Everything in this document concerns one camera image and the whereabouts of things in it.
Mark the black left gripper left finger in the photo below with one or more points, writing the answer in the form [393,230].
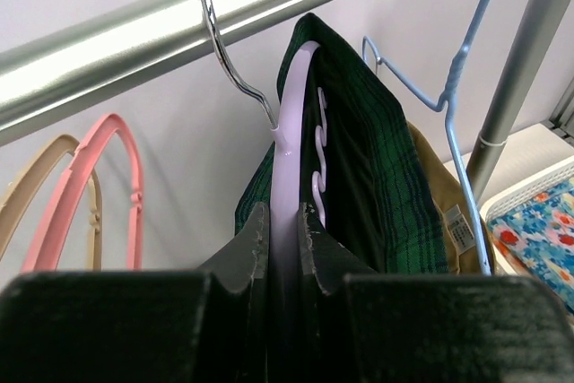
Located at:
[202,325]

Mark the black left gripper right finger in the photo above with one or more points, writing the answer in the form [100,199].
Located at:
[361,326]

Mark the purple hanger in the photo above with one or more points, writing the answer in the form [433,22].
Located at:
[284,326]

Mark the green plaid skirt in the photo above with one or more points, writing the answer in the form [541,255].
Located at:
[357,157]

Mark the tan brown skirt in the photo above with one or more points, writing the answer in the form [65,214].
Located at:
[449,199]

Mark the pink hanger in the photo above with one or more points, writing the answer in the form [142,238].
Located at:
[47,245]

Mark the blue floral cloth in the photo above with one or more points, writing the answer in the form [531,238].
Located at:
[539,234]

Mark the white plastic basket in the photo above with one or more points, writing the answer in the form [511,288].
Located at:
[518,194]

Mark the white clothes rack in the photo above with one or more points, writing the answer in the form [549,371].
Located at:
[58,76]

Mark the blue wire hanger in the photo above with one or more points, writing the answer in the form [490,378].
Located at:
[447,103]

